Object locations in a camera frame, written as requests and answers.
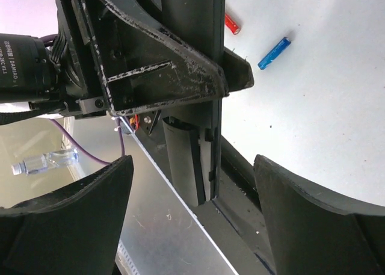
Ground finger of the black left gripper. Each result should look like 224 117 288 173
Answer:
222 48 254 91

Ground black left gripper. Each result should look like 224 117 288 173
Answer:
54 0 229 119

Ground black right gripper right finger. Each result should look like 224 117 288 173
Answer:
254 155 384 274

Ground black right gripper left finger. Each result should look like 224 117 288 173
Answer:
1 155 134 274

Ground black remote control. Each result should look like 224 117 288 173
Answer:
161 0 228 204

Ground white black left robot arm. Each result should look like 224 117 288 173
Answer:
1 0 254 125

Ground light blue battery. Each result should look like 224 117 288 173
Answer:
257 37 291 70

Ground red orange battery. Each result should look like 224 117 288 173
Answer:
224 13 241 35

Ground clear plastic water bottle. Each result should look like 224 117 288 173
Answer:
11 148 78 176

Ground grey slotted cable duct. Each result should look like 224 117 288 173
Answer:
115 240 140 275

